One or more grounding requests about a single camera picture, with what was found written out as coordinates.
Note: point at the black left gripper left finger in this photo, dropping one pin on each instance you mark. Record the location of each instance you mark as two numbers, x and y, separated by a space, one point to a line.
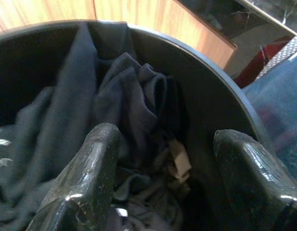
86 183

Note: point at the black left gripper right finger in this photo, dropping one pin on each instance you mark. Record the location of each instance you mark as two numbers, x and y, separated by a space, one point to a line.
254 187

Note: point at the dark navy garment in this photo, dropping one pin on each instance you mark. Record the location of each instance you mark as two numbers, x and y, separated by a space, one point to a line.
139 96

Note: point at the plastic wrapped washing machine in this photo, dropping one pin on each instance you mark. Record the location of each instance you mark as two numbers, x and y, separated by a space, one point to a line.
278 96

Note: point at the dark grey garment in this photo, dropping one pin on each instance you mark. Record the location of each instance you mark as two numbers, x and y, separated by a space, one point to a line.
66 101

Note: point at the black round plastic laundry bucket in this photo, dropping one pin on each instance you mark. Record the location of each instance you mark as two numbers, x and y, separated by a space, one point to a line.
206 96

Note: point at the red stand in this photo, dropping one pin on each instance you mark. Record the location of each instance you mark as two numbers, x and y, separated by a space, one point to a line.
256 65

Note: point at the black glossy counter top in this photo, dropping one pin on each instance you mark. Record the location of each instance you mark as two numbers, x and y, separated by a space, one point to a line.
235 16

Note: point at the wooden cabinet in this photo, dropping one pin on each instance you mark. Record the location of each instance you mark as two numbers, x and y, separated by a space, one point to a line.
163 19

